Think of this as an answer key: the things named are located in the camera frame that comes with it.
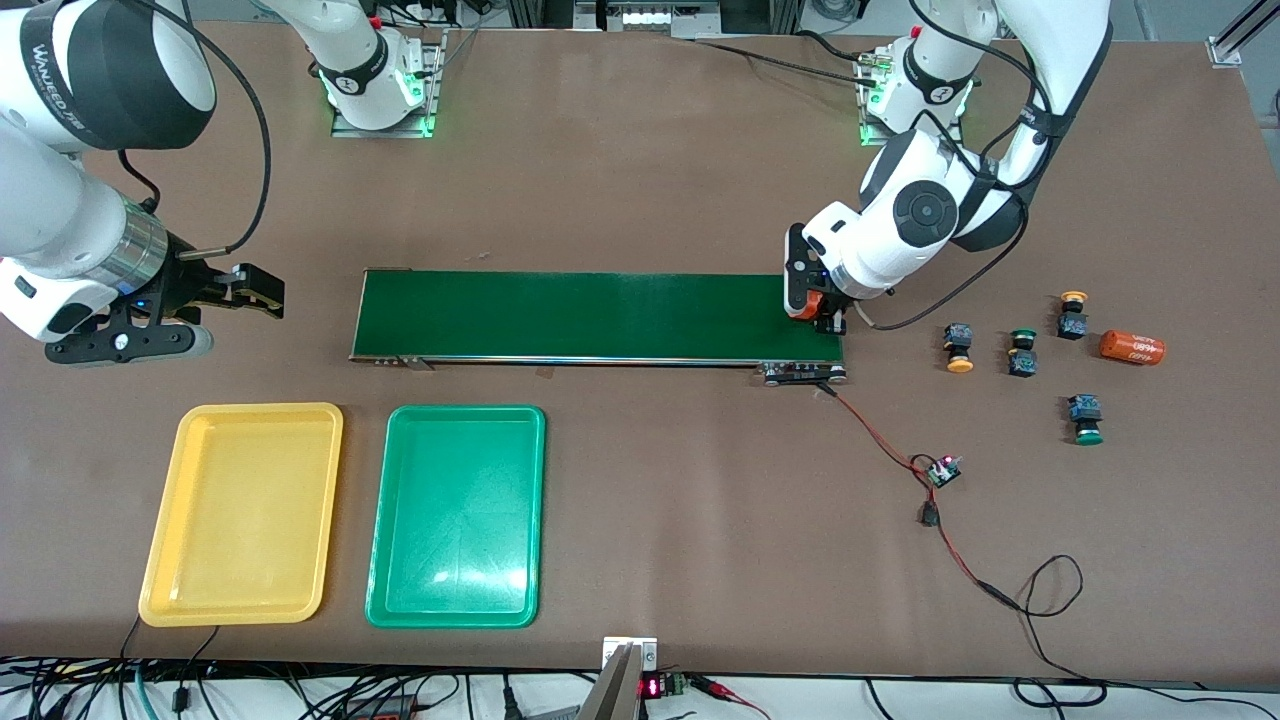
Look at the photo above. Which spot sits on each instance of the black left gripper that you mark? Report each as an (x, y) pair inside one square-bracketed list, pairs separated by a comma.
[(829, 321)]

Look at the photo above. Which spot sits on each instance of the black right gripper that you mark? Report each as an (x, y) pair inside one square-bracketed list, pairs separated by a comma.
[(189, 283)]

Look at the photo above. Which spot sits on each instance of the orange cylinder with 4680 print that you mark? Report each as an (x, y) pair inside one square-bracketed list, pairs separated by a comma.
[(808, 305), (1132, 347)]

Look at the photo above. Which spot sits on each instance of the yellow mushroom push button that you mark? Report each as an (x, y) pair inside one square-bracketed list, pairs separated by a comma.
[(1073, 318), (959, 345)]

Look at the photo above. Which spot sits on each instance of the green mushroom push button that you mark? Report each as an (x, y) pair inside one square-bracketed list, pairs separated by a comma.
[(1085, 415), (1022, 355)]

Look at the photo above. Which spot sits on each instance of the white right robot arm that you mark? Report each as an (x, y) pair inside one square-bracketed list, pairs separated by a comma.
[(50, 200)]

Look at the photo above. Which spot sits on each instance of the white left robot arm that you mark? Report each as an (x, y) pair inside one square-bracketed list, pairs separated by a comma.
[(925, 212)]

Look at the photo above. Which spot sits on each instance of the small controller circuit board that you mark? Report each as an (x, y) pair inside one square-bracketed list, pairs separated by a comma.
[(941, 472)]

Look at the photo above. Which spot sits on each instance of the yellow plastic tray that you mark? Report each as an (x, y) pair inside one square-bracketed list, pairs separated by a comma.
[(240, 515)]

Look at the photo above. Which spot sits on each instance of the green conveyor belt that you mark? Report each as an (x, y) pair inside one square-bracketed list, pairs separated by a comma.
[(600, 315)]

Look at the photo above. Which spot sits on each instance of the green plastic tray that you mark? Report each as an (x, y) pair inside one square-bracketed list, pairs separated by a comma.
[(455, 515)]

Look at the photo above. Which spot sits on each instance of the grey machine with light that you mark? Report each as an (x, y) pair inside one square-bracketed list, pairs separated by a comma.
[(650, 18)]

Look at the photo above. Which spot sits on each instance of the small red digit display board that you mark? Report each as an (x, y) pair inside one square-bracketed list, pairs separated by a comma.
[(662, 686)]

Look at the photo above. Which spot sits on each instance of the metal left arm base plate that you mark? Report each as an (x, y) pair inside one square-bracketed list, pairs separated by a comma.
[(870, 100)]

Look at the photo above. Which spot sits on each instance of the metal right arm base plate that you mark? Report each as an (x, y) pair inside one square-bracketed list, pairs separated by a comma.
[(437, 75)]

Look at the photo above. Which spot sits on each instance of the aluminium frame profile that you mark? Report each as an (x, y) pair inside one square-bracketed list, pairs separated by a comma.
[(1228, 48)]

